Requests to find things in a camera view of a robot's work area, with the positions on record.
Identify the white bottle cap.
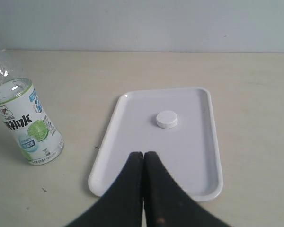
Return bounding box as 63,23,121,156
156,110,178,129

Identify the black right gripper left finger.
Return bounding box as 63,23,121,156
67,152,143,227

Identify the white rectangular plastic tray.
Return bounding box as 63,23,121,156
88,87,223,201

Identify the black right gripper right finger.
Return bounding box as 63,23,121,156
143,151,229,227

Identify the clear plastic drink bottle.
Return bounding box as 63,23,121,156
0,50,64,166

